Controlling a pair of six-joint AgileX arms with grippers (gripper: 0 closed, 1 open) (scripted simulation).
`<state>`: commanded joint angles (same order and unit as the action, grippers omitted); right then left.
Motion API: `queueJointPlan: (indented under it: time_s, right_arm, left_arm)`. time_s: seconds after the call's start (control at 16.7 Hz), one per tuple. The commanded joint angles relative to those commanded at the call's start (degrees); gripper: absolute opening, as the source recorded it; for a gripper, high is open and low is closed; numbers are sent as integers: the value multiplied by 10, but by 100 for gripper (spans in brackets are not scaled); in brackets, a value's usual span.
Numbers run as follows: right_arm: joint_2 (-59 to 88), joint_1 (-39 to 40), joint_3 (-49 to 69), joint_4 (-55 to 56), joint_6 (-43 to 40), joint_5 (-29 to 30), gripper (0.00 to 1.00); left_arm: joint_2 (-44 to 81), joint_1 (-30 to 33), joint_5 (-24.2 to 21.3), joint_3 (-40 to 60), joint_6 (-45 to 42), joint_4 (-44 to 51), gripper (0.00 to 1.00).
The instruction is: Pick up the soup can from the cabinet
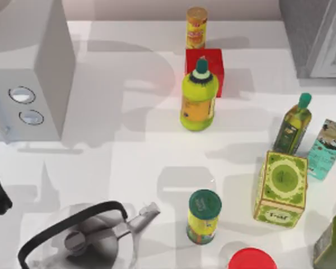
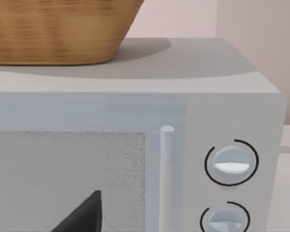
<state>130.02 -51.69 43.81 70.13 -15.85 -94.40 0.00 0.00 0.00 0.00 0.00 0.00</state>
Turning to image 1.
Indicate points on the yellow can with green lid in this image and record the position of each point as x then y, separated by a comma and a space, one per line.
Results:
204, 218

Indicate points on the dark green oil bottle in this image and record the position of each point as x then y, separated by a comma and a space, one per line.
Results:
292, 127

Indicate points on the microwave knob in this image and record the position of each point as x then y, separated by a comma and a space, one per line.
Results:
22, 94
31, 117

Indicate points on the green ornate tin box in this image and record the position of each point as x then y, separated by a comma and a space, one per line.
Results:
282, 190

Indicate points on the teal and white carton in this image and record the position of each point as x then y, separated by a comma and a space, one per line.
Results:
326, 151

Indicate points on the red box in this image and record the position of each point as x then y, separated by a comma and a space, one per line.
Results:
214, 63

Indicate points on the dark green box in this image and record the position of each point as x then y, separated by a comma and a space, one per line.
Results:
331, 243

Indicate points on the yellow can with gold lid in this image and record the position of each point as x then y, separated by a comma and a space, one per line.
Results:
196, 30

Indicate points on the pale microwave oven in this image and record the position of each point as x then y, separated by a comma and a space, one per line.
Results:
49, 81

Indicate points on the yellow-green bottle with green cap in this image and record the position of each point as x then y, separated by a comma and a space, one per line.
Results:
198, 103

